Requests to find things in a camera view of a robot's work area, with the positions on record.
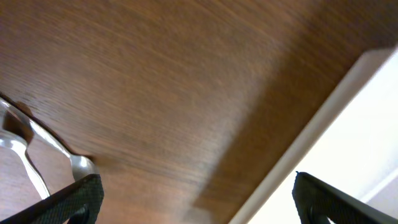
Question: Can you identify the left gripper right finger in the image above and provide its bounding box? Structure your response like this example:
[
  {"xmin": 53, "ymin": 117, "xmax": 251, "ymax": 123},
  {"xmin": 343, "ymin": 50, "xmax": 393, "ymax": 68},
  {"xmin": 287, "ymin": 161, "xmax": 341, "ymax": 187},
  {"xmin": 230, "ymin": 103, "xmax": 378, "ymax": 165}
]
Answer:
[{"xmin": 292, "ymin": 172, "xmax": 397, "ymax": 224}]

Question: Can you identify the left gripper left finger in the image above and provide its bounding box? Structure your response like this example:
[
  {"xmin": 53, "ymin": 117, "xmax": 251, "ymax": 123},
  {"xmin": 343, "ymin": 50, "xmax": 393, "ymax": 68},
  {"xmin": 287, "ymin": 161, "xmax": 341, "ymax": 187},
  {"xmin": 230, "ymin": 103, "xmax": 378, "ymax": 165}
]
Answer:
[{"xmin": 1, "ymin": 174, "xmax": 104, "ymax": 224}]

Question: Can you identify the small dark steel fork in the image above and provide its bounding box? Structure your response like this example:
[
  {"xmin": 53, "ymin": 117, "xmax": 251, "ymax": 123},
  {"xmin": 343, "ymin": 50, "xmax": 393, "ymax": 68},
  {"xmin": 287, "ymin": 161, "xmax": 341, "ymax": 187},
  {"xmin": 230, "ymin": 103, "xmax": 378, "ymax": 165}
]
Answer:
[{"xmin": 1, "ymin": 97, "xmax": 99, "ymax": 181}]

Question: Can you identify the small steel teaspoon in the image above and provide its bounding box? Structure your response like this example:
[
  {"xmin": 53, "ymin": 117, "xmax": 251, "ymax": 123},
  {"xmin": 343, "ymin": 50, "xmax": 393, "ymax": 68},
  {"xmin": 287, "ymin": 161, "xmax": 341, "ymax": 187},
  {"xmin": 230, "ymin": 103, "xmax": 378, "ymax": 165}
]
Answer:
[{"xmin": 1, "ymin": 129, "xmax": 50, "ymax": 199}]

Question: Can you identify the white plastic cutlery tray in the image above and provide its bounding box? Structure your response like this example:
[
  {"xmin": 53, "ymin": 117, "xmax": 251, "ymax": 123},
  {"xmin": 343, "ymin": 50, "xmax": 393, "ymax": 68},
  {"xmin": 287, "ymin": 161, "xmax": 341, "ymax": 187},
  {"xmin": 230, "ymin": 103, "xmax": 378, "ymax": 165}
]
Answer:
[{"xmin": 232, "ymin": 48, "xmax": 397, "ymax": 224}]

